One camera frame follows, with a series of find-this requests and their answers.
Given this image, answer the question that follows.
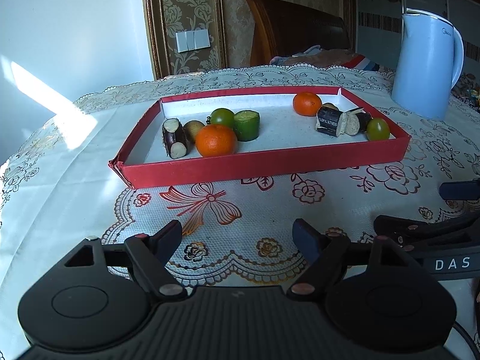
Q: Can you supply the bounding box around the large orange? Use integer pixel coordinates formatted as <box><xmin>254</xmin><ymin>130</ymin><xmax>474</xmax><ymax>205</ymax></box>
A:
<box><xmin>195</xmin><ymin>124</ymin><xmax>238</xmax><ymax>158</ymax></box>

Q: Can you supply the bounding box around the light blue electric kettle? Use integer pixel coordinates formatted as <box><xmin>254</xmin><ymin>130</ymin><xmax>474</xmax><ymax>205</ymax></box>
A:
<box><xmin>391</xmin><ymin>8</ymin><xmax>464</xmax><ymax>120</ymax></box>

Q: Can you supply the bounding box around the person's right hand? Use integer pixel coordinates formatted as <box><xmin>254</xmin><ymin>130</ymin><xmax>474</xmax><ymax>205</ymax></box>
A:
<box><xmin>467</xmin><ymin>277</ymin><xmax>480</xmax><ymax>304</ymax></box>

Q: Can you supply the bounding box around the brown wooden bed headboard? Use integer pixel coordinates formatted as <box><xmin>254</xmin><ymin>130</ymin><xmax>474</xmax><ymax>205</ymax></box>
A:
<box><xmin>244</xmin><ymin>0</ymin><xmax>351</xmax><ymax>66</ymax></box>

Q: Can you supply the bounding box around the dark patterned bedding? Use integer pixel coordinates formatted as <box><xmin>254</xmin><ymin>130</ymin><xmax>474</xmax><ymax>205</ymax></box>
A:
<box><xmin>452</xmin><ymin>73</ymin><xmax>480</xmax><ymax>113</ymax></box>

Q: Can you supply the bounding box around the green tomato with stem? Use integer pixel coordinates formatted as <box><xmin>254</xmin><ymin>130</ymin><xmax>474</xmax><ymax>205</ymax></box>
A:
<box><xmin>205</xmin><ymin>107</ymin><xmax>236</xmax><ymax>128</ymax></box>

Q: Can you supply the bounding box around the wood framed wallpaper panel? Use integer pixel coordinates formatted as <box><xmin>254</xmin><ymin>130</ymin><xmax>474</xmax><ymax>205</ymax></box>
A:
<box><xmin>140</xmin><ymin>0</ymin><xmax>229</xmax><ymax>79</ymax></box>

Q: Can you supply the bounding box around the red shallow cardboard box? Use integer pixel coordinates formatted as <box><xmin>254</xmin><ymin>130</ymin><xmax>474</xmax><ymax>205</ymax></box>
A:
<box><xmin>109</xmin><ymin>85</ymin><xmax>412</xmax><ymax>189</ymax></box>

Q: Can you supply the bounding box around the white wall light switch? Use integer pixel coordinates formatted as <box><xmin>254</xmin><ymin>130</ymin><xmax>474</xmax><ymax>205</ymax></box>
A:
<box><xmin>175</xmin><ymin>28</ymin><xmax>211</xmax><ymax>53</ymax></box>

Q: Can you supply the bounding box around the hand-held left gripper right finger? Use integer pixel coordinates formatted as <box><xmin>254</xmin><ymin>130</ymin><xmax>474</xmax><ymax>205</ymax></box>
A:
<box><xmin>287</xmin><ymin>217</ymin><xmax>432</xmax><ymax>301</ymax></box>

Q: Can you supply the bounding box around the sliding door wardrobe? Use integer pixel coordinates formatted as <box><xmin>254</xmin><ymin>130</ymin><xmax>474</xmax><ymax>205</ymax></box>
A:
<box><xmin>352</xmin><ymin>0</ymin><xmax>480</xmax><ymax>76</ymax></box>

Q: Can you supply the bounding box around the brown pink blanket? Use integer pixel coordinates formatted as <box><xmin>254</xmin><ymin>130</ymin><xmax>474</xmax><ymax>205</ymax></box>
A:
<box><xmin>271</xmin><ymin>45</ymin><xmax>355</xmax><ymax>68</ymax></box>

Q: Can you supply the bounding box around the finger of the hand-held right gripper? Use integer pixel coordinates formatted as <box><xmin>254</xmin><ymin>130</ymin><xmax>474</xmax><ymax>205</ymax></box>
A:
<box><xmin>439</xmin><ymin>181</ymin><xmax>480</xmax><ymax>199</ymax></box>
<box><xmin>374</xmin><ymin>212</ymin><xmax>480</xmax><ymax>259</ymax></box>

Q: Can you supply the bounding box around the small eggplant piece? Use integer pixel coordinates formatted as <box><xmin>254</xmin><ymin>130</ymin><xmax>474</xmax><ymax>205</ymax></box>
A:
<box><xmin>344</xmin><ymin>107</ymin><xmax>373</xmax><ymax>136</ymax></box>

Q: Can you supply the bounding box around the green cucumber piece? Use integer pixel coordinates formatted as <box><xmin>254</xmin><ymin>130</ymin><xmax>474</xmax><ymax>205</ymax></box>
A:
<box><xmin>233</xmin><ymin>110</ymin><xmax>260</xmax><ymax>142</ymax></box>

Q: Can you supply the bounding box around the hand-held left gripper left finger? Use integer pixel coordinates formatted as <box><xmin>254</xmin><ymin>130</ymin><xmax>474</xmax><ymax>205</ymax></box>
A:
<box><xmin>62</xmin><ymin>218</ymin><xmax>188</xmax><ymax>301</ymax></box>

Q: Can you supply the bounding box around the small orange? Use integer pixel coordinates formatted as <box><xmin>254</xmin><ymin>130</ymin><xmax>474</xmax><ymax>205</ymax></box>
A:
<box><xmin>293</xmin><ymin>92</ymin><xmax>323</xmax><ymax>117</ymax></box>

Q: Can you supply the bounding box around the black cable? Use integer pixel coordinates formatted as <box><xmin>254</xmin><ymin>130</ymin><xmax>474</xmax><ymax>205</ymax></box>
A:
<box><xmin>455</xmin><ymin>323</ymin><xmax>480</xmax><ymax>351</ymax></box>

